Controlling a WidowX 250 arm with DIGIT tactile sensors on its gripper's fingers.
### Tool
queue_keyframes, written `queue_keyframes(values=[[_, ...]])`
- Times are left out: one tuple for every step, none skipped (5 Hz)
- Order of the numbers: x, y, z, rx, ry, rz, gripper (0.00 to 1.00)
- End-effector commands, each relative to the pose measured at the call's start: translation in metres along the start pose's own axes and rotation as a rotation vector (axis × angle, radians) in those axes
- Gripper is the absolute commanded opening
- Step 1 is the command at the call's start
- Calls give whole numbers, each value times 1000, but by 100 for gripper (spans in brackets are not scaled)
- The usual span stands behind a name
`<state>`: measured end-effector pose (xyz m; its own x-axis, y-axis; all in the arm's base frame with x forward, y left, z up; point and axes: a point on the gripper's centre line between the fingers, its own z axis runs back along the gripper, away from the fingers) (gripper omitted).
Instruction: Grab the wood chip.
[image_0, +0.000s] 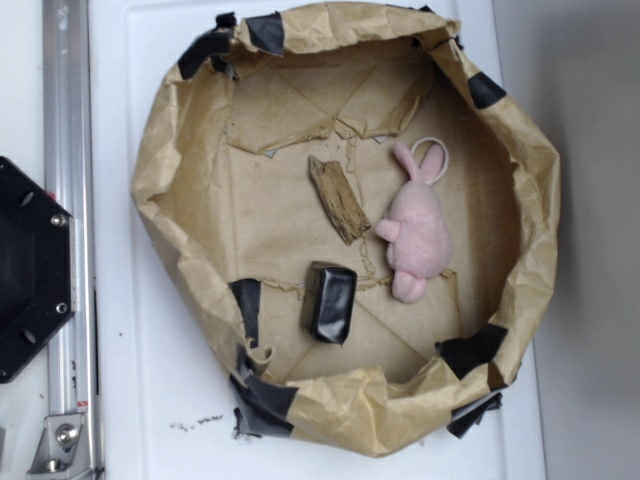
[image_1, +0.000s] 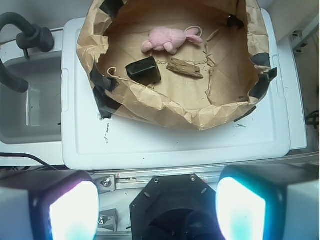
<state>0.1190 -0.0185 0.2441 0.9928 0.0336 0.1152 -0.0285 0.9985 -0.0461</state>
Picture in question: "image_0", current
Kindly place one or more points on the black tape-wrapped block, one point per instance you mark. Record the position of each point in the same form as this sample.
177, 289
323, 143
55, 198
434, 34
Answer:
328, 301

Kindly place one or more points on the brown wood chip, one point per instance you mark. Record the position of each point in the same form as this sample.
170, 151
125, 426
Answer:
338, 199

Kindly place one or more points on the metal corner bracket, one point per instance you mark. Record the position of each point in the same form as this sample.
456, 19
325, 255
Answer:
62, 452

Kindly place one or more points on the pink plush bunny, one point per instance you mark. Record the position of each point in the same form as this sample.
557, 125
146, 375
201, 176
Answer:
419, 244

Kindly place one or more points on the brown paper-lined bin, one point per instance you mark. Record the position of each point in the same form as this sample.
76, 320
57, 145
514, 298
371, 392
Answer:
222, 184

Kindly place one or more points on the aluminium extrusion rail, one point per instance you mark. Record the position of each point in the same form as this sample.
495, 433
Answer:
73, 377

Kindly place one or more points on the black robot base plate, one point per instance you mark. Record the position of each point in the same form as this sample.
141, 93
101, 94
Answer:
36, 269

